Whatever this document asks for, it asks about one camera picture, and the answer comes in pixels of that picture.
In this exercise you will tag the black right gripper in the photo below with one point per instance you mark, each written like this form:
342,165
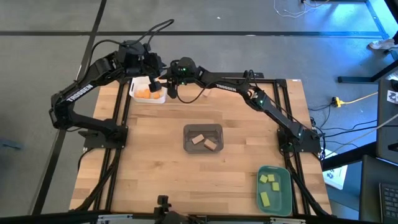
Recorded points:
173,90

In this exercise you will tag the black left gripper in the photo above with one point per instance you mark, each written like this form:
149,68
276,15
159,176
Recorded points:
155,74

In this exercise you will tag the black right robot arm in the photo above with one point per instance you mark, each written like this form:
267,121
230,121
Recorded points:
231,87

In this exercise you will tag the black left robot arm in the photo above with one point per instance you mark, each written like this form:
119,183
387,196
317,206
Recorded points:
79,91

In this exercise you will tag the white plastic bin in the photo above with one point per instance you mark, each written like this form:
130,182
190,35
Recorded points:
136,83

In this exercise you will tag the white rectangular block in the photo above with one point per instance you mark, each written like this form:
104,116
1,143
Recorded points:
206,93

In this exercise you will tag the black power strip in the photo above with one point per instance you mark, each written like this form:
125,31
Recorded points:
230,75

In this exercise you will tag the grey translucent plastic bin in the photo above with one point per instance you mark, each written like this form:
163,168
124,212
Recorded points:
205,130

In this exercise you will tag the black clamp stand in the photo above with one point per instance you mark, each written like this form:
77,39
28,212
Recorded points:
163,202

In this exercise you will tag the teal green plastic bin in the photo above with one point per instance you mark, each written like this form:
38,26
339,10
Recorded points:
281,205

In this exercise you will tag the yellow power plug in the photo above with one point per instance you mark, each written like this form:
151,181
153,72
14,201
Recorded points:
336,101

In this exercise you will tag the black rig bar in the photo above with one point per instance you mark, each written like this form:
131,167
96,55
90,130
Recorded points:
46,219

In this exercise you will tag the white paper sheet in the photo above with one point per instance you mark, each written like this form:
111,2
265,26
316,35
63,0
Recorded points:
335,175

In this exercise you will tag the person's shoe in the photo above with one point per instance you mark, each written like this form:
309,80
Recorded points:
382,45

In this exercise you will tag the dark grey desk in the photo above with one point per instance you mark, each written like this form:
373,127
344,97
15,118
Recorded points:
387,130

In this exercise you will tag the white printed paper tag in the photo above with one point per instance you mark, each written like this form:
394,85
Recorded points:
392,97

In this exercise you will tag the black keyboard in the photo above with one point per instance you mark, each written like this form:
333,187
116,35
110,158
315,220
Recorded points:
388,202

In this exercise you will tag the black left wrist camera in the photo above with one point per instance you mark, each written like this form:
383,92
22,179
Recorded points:
156,60

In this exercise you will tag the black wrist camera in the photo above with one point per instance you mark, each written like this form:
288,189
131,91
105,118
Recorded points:
156,60
174,66

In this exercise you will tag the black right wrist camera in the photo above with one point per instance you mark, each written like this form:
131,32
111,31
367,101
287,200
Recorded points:
174,66

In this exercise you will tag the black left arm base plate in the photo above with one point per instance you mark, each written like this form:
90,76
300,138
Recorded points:
119,143

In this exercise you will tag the black aluminium table frame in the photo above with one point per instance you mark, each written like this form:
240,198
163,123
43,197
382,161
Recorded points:
270,81

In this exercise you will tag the silver metal bracket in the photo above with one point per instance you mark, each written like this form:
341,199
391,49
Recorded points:
287,221
115,217

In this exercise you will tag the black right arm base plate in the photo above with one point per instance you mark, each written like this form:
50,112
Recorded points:
311,146

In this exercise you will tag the black desk leg frame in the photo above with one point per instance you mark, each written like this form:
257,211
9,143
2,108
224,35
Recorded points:
357,79

